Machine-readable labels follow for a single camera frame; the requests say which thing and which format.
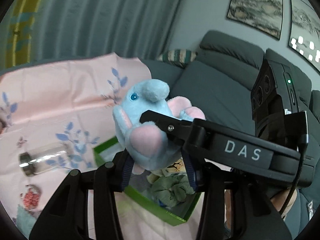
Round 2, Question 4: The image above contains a yellow tissue paper pack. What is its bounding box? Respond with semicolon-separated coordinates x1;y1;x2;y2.
151;158;187;177

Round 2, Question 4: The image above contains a light blue plush elephant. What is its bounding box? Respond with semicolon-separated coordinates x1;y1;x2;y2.
113;79;205;174

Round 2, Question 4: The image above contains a grey green knitted cloth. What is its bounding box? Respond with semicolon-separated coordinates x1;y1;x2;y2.
16;205;37;239

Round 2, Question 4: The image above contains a yellow white fluffy towel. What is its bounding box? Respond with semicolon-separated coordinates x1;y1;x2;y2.
146;173;160;184

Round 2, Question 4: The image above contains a blue Tempo tissue pack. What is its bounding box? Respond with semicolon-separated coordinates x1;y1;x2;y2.
157;199;167;207

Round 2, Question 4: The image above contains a person's right hand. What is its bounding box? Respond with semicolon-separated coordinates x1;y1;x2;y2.
270;189;297;220

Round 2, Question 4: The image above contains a green cardboard box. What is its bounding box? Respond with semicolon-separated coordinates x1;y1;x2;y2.
93;135;203;227

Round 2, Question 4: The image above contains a clear glass jar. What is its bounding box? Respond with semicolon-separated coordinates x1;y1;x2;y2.
18;142;71;177

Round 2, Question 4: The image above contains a pink floral cloth sheet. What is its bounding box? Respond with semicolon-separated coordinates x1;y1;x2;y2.
0;52;228;240

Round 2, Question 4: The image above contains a grey sofa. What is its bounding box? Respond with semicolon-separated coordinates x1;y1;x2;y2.
139;29;320;238

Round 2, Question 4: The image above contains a striped cushion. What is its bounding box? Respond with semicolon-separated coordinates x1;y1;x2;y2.
156;49;197;69

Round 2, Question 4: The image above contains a landscape painting right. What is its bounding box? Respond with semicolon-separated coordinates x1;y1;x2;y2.
289;0;319;71

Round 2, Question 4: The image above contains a landscape painting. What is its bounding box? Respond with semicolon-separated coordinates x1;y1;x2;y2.
227;0;283;40
289;0;319;71

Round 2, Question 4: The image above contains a landscape painting left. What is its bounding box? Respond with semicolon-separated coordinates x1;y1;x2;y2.
227;0;283;40

